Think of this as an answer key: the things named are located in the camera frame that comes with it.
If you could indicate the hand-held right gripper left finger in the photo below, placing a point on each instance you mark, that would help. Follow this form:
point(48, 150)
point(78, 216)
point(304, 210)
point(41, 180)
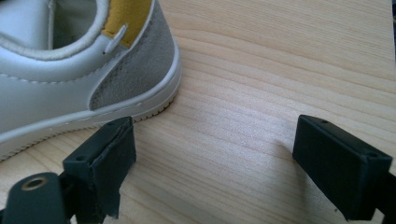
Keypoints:
point(102, 161)

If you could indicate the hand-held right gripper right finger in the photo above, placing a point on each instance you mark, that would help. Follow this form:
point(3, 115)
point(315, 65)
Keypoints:
point(339, 168)

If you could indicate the white and grey sneaker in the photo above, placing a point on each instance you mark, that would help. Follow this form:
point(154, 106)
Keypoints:
point(74, 71)

